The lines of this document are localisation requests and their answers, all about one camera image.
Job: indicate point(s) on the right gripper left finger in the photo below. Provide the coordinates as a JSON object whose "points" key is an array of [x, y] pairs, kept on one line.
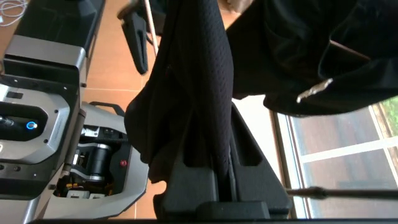
{"points": [[189, 189]]}

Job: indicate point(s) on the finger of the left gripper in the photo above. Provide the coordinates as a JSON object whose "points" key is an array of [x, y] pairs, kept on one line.
{"points": [[132, 37]]}

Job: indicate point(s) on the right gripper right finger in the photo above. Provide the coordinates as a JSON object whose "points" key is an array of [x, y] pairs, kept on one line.
{"points": [[258, 186]]}

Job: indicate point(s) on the pink clothes hanger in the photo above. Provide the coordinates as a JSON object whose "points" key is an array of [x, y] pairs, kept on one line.
{"points": [[351, 50], [151, 28]]}

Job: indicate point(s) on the black garment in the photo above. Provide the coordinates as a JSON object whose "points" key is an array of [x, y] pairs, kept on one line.
{"points": [[192, 77]]}

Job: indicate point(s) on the black shorts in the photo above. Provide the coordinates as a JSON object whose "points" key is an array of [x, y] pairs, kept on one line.
{"points": [[295, 56]]}

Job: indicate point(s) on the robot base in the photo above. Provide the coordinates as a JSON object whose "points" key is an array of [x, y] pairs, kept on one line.
{"points": [[40, 62]]}

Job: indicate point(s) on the black clothes rack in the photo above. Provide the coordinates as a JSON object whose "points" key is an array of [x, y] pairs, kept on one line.
{"points": [[357, 193]]}

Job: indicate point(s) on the window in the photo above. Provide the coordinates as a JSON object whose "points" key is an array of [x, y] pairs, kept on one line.
{"points": [[342, 161]]}

